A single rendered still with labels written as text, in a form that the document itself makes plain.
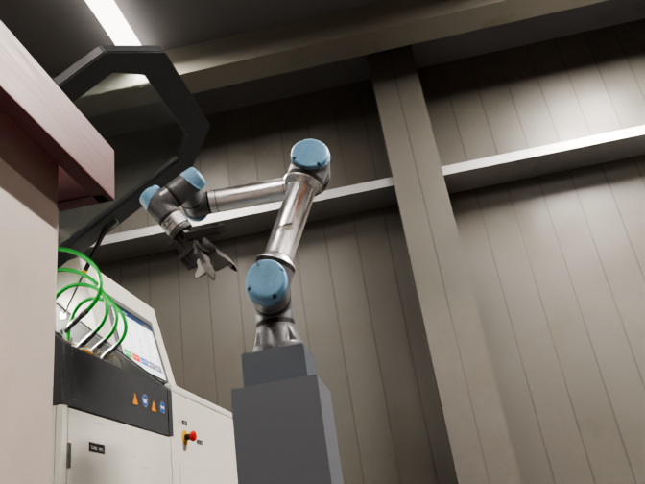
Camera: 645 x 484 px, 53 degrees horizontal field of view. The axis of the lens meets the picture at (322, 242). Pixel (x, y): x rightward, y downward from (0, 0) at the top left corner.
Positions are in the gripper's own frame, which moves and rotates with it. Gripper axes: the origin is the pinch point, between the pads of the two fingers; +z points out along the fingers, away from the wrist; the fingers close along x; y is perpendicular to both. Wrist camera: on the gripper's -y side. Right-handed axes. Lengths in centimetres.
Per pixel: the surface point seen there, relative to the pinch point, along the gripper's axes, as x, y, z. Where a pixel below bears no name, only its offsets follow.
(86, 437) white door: 38, 42, 11
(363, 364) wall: -190, 68, 58
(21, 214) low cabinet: 122, -49, 6
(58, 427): 48, 38, 6
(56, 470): 53, 42, 13
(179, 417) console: -24, 64, 19
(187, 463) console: -21, 72, 33
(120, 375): 12.2, 42.6, 0.2
